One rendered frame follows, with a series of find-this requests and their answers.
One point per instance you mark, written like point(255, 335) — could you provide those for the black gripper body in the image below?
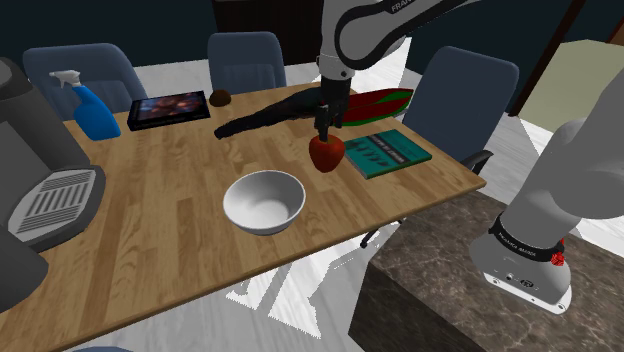
point(335, 93)

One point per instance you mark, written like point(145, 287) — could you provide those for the red apple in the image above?
point(326, 156)

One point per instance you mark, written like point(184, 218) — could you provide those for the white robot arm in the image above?
point(560, 185)

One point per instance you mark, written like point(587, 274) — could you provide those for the red green oval board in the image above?
point(375, 105)

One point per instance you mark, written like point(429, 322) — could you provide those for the teal book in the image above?
point(390, 153)

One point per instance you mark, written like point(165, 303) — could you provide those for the blue chair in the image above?
point(458, 102)
point(88, 63)
point(246, 61)

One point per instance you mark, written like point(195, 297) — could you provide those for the brown round fruit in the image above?
point(220, 98)

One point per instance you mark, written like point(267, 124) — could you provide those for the white bowl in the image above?
point(263, 204)

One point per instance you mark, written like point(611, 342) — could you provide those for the black tablet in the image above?
point(168, 109)

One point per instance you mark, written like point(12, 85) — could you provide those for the wooden table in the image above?
point(170, 229)

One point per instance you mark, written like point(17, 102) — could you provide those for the dark marble robot stand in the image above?
point(438, 292)

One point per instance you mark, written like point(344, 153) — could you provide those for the blue spray bottle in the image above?
point(95, 117)

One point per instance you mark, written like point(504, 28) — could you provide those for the dark grey coffee machine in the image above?
point(34, 161)

